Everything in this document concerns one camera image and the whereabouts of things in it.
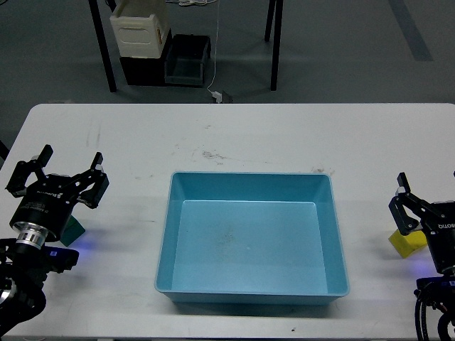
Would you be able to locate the green cube block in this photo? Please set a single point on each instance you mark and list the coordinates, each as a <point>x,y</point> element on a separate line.
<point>71,232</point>

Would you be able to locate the dark grey storage bin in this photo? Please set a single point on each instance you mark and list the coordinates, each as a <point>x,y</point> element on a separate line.
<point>186,60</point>

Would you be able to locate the yellow cube block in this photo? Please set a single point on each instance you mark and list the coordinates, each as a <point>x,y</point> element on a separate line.
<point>407,245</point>

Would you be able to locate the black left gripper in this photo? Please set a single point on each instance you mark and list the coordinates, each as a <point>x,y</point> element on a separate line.
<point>48,202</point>

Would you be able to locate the black crate under container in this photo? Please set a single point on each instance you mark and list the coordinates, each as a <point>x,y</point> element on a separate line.
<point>146,71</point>

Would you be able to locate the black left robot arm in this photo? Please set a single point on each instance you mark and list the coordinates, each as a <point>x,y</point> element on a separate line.
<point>26,262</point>

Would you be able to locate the cream plastic container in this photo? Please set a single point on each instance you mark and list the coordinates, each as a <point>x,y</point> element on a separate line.
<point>141,28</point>

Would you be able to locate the black table leg left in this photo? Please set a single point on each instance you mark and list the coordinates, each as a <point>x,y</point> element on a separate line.
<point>102,43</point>

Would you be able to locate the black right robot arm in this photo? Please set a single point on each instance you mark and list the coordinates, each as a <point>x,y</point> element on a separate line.
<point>438,294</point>

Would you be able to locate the light blue plastic tray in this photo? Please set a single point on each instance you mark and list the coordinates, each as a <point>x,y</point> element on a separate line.
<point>251,238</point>

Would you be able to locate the black table leg right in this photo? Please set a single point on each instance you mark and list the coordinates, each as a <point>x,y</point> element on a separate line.
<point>273,28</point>

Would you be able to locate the white power adapter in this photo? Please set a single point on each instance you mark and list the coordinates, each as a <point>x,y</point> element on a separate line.
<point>217,97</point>

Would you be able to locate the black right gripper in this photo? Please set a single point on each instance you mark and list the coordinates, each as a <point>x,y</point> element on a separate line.
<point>436,220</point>

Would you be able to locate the black table leg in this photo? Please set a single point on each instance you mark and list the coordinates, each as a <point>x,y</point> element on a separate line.
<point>102,43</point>
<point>273,28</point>

